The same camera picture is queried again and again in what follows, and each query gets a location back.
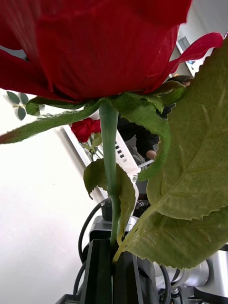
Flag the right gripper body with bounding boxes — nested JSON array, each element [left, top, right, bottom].
[[137, 258, 160, 304]]

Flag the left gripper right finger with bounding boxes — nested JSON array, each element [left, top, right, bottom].
[[112, 251, 144, 304]]

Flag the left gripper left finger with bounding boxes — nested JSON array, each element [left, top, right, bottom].
[[81, 238, 114, 304]]

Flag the red rose with green stem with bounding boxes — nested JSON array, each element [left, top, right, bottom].
[[0, 0, 228, 270], [70, 117, 105, 162]]

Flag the shallow white box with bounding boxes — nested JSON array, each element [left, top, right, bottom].
[[62, 110, 155, 205]]

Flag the person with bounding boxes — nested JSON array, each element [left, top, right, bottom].
[[117, 75, 193, 167]]

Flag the green leaf twig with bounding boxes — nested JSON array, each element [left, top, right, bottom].
[[6, 90, 46, 121]]

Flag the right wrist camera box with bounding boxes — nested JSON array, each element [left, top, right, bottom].
[[89, 215, 138, 242]]

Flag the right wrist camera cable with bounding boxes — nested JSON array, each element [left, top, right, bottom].
[[73, 200, 113, 296]]

